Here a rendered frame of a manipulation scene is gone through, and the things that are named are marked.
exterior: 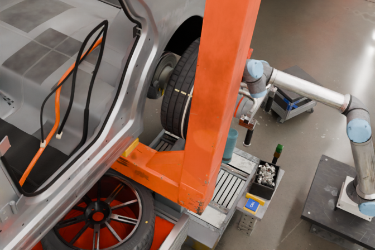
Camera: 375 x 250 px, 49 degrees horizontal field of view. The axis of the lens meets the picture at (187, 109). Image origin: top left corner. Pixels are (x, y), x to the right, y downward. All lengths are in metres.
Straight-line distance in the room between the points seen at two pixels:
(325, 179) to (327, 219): 0.33
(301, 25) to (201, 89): 3.58
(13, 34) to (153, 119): 1.41
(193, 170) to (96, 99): 0.66
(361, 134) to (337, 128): 1.70
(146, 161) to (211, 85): 0.86
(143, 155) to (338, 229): 1.34
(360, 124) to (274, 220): 1.18
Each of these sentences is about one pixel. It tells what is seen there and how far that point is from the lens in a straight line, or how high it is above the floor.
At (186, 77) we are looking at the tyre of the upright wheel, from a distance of 2.34.
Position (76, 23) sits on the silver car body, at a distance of 2.85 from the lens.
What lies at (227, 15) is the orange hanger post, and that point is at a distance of 1.53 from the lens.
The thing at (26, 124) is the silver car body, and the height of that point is 0.79.
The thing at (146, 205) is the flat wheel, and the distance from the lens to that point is 2.47.
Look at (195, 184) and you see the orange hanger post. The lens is 2.23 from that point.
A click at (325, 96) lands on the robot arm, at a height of 1.16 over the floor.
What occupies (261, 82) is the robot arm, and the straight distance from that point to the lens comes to 2.17.
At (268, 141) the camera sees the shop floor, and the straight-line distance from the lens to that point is 3.62.
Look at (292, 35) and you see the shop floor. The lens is 5.01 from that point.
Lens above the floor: 2.58
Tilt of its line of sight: 44 degrees down
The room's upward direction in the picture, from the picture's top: 8 degrees clockwise
